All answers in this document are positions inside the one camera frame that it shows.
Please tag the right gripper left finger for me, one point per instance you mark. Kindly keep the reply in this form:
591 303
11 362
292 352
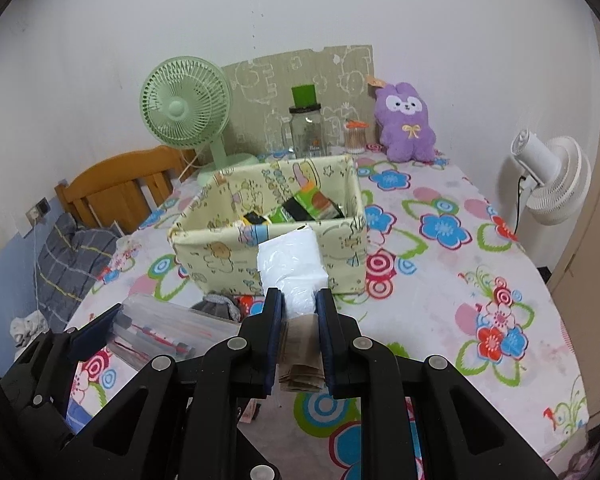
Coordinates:
178 420

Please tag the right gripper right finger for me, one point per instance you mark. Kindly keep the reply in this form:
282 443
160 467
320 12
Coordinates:
420 419

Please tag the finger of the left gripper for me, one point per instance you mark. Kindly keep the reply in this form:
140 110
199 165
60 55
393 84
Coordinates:
44 372

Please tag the grey drawstring pouch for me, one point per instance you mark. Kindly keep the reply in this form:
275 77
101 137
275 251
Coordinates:
219 306

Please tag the white tissue pack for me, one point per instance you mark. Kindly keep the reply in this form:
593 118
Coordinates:
292 264

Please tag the yellow black cartoon packet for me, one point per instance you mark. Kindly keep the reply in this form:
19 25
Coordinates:
253 219

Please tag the green orange tissue pack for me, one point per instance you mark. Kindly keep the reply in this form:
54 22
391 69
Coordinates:
308 204

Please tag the white crumpled cloth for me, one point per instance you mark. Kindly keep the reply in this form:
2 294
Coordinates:
23 330

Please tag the brown paper napkins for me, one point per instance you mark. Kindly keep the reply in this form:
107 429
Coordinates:
300 366

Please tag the grey plaid pillow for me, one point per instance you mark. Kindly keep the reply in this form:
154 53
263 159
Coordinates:
68 265

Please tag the yellow cartoon fabric storage box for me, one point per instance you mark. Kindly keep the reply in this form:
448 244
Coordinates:
216 237

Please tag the floral tablecloth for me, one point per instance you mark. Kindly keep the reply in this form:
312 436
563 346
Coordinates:
424 264

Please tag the wooden bed headboard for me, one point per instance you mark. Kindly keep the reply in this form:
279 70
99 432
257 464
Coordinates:
120 189

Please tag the glass mason jar mug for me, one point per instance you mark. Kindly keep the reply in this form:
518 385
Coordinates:
304 134

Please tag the white clip fan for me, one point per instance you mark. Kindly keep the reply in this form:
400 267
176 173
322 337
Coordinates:
557 176

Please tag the green desk fan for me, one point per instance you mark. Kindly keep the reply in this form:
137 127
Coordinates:
185 103

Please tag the toothpick jar orange lid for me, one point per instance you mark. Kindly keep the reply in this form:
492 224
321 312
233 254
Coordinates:
355 136

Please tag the green cup on jar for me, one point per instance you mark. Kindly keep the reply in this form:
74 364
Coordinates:
304 96

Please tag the purple bunny plush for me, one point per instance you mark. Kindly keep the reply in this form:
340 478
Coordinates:
402 116

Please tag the green cartoon cardboard panel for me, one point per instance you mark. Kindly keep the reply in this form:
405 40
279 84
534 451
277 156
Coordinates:
262 94

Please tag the wall power socket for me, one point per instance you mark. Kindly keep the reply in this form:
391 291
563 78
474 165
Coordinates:
38 211

